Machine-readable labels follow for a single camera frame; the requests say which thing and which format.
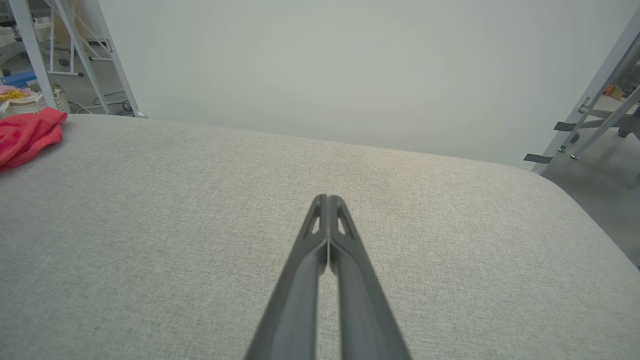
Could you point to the white metal frame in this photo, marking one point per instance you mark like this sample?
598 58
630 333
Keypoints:
32 50

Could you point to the grey metal frame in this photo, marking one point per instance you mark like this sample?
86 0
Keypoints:
602 75

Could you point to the white woven laundry basket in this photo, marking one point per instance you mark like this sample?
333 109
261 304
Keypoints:
62 103

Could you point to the yellow cloth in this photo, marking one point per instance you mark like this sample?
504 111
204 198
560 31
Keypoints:
14 94

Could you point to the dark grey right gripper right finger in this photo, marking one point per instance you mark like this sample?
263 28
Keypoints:
365 305

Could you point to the white ladder rack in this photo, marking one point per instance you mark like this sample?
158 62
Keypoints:
51 40

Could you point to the grey office chair base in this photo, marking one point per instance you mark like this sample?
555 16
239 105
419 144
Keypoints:
600 123

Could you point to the blue box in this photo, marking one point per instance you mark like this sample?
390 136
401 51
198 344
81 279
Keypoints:
20 79

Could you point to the pink cloth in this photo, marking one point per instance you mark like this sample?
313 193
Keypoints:
6 89

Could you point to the red and white basketball jersey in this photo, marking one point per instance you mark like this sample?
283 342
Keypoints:
25 137

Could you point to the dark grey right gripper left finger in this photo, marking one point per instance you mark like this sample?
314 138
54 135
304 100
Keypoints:
292 305

